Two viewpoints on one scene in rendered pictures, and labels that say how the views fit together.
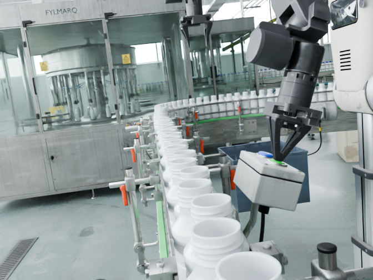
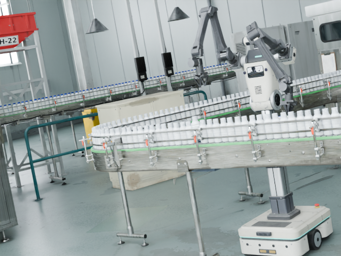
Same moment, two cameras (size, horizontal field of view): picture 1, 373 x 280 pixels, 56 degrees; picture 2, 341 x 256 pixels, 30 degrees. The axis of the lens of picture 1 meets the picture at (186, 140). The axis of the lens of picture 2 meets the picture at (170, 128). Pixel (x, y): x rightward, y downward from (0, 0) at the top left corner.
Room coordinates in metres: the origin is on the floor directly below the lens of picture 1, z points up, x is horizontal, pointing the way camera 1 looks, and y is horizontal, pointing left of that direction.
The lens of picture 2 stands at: (-1.81, 3.47, 1.62)
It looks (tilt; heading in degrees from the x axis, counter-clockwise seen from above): 6 degrees down; 314
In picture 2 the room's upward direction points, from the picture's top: 10 degrees counter-clockwise
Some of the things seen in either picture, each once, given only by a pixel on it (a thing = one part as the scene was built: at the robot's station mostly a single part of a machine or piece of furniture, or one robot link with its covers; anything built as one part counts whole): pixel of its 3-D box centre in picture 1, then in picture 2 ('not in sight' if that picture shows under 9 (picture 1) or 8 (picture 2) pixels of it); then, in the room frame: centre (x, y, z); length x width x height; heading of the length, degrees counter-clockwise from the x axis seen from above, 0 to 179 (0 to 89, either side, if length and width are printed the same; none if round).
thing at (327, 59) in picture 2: not in sight; (328, 65); (2.28, -3.74, 1.22); 0.23 x 0.04 x 0.32; 167
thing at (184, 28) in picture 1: (191, 33); (200, 80); (1.25, -0.06, 1.44); 0.07 x 0.07 x 0.09; 6
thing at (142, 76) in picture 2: not in sight; (140, 69); (5.92, -3.99, 1.55); 0.17 x 0.15 x 0.42; 77
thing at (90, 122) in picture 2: not in sight; (92, 119); (10.08, -6.16, 0.55); 0.40 x 0.38 x 1.10; 95
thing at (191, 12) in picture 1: (194, 11); (200, 70); (1.25, -0.08, 1.51); 0.10 x 0.07 x 0.07; 96
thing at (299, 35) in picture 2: not in sight; (302, 75); (4.26, -6.27, 0.96); 0.82 x 0.50 x 1.91; 77
